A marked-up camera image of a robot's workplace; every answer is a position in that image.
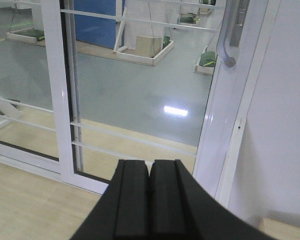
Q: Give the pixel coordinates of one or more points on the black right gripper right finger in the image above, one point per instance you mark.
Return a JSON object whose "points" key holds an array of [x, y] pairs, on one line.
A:
{"points": [[182, 210]]}

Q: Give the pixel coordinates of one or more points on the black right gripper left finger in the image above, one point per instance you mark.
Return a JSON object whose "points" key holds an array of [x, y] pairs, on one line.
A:
{"points": [[122, 211]]}

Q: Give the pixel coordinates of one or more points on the white framed sliding glass door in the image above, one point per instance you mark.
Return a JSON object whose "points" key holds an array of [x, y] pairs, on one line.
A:
{"points": [[226, 94]]}

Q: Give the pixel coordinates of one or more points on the silver door handle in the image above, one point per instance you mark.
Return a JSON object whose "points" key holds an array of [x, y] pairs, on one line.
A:
{"points": [[229, 17]]}

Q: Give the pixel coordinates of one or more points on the white fixed glass door panel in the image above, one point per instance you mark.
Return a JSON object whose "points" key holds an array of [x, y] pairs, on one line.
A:
{"points": [[28, 132]]}

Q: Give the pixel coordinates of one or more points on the green bag near door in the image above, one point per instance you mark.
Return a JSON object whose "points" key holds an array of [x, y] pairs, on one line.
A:
{"points": [[208, 59]]}

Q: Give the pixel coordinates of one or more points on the silver door lock plate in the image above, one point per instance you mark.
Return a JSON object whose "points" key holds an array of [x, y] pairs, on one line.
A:
{"points": [[239, 20]]}

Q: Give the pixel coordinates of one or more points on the light wooden step block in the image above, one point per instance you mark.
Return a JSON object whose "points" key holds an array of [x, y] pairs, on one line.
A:
{"points": [[279, 230]]}

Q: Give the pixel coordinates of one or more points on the wooden box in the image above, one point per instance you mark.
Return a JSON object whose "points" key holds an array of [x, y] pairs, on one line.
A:
{"points": [[147, 46]]}

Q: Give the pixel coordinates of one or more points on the blue partition panel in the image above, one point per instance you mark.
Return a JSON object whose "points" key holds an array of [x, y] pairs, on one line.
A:
{"points": [[95, 30]]}

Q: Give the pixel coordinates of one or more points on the left white wooden tray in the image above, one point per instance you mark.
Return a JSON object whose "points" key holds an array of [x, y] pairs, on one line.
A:
{"points": [[27, 35]]}

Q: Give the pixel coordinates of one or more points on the white door jamb frame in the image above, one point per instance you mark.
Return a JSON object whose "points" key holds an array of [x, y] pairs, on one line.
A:
{"points": [[242, 125]]}

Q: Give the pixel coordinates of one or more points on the white wooden tray frame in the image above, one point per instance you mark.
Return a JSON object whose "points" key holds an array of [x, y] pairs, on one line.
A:
{"points": [[127, 54]]}

